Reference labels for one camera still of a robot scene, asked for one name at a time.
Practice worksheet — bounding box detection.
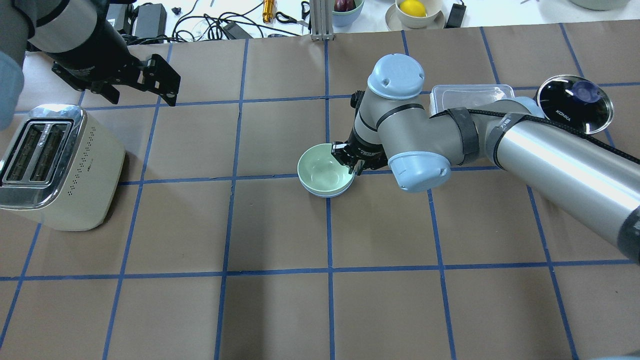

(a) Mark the bowl with red fruit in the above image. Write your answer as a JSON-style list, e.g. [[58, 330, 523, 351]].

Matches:
[[332, 0, 365, 27]]

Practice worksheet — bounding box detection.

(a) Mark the green bowl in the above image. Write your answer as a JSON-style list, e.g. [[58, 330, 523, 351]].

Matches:
[[296, 143, 355, 191]]

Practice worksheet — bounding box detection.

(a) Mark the white plate under bowl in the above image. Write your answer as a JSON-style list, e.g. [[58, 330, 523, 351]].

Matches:
[[384, 5, 446, 31]]

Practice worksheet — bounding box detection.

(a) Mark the clear plastic food container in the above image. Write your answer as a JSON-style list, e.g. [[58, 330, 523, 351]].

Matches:
[[429, 84, 515, 116]]

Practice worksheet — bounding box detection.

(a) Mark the dark blue saucepan with lid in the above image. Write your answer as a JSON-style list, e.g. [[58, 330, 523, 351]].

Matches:
[[533, 74, 615, 135]]

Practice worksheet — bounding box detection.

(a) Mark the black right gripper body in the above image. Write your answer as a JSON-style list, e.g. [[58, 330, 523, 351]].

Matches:
[[331, 89, 388, 173]]

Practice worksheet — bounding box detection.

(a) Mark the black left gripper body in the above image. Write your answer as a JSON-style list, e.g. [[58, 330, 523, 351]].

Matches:
[[51, 30, 150, 105]]

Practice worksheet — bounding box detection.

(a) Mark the cream silver toaster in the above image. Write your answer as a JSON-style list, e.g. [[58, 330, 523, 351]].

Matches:
[[0, 104, 126, 231]]

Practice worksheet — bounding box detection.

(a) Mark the aluminium frame post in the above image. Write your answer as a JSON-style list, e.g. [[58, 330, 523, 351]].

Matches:
[[308, 0, 335, 41]]

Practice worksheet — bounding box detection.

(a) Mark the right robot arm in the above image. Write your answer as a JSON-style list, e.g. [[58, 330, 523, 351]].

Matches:
[[331, 54, 640, 264]]

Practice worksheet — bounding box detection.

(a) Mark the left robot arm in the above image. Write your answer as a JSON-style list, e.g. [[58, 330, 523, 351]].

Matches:
[[0, 0, 181, 130]]

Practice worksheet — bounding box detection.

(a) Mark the black power adapter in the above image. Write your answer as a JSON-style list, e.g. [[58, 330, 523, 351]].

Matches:
[[132, 3, 167, 39]]

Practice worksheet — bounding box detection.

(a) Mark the bowl with lemon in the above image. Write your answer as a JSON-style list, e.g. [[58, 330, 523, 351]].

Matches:
[[395, 0, 443, 18]]

